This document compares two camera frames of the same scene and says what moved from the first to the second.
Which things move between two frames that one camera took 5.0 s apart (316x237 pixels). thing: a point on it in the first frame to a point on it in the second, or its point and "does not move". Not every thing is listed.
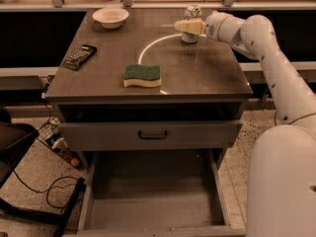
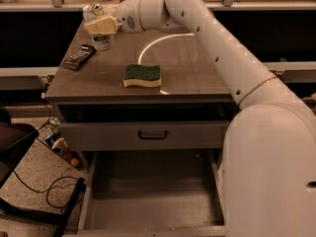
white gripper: x=211 y=26 to x=128 y=15
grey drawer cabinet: x=157 y=115 does not move
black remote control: x=79 y=57 does not move
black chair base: x=15 y=139 does not move
